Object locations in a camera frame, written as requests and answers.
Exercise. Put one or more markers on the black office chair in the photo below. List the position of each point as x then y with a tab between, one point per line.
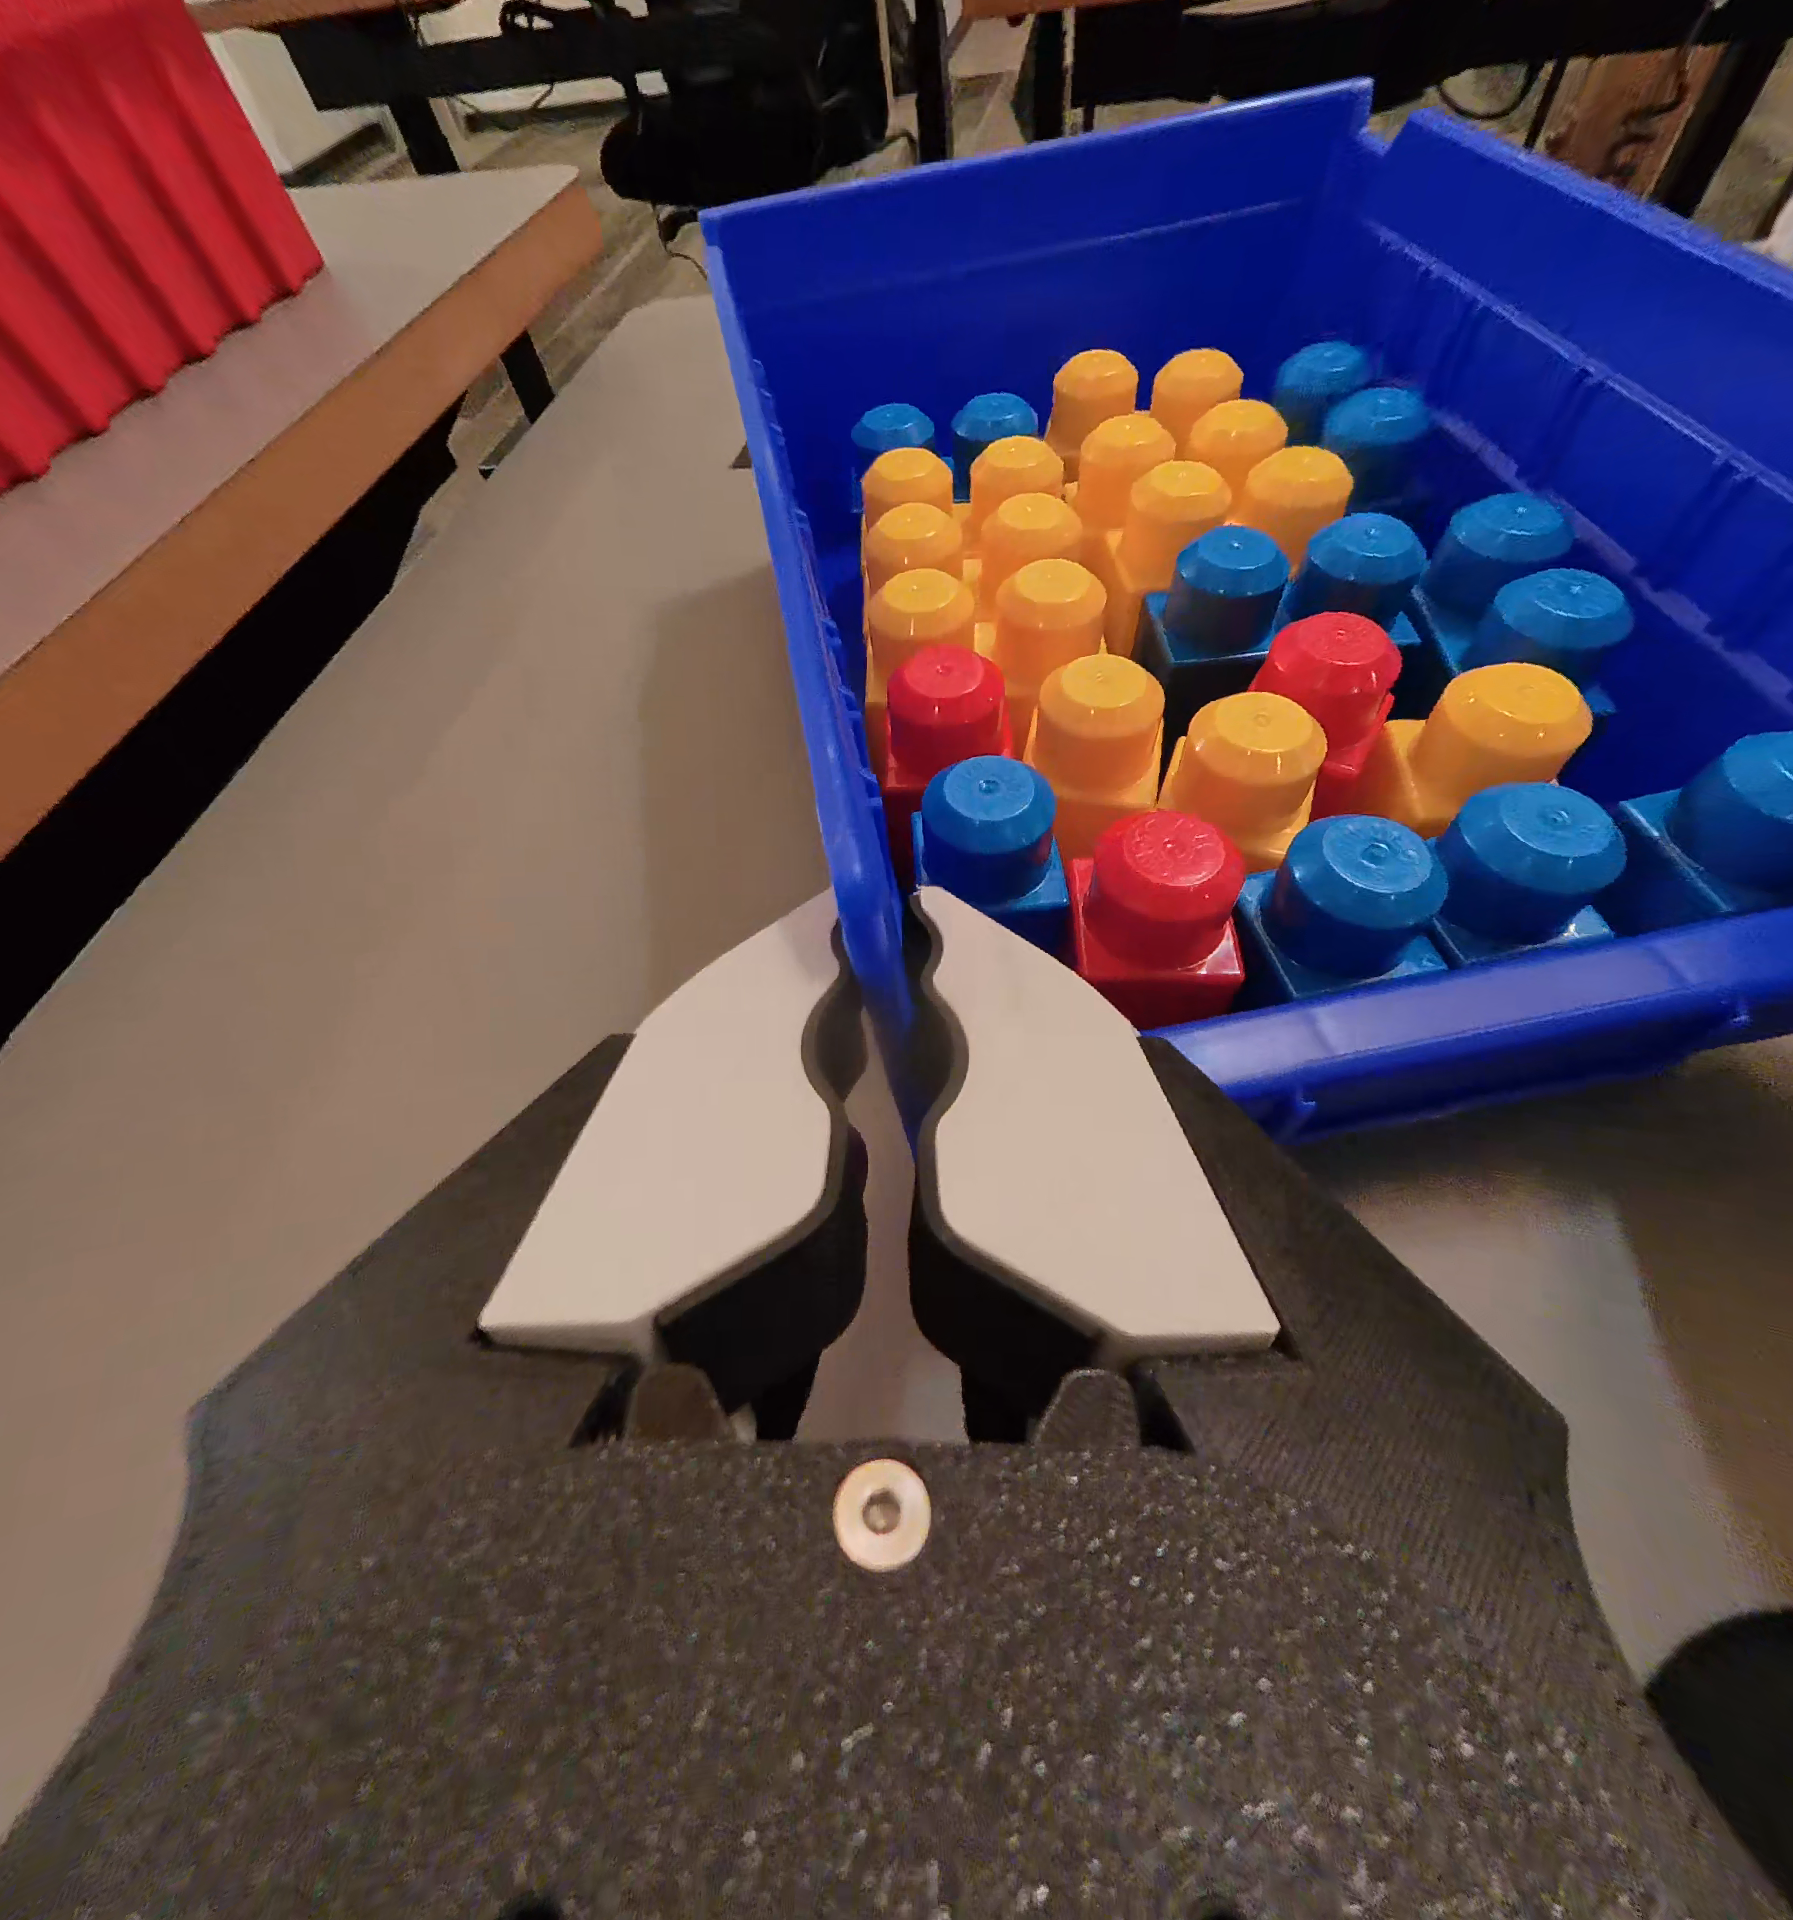
748	151

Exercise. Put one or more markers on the black-legged office desk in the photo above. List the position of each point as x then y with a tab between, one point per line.
416	66
1286	39

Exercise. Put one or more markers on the black desk mat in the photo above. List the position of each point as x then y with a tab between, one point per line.
1780	1771

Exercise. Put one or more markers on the red ribbed panel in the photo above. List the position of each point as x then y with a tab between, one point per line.
87	223

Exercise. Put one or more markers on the blue plastic storage bin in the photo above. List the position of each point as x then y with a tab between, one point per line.
1017	255

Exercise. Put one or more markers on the pile of colourful building blocks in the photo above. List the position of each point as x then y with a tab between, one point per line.
1104	719

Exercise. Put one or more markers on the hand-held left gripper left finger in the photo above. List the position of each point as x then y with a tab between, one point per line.
687	1185

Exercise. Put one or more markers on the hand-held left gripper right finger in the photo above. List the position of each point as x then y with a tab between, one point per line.
1090	1185

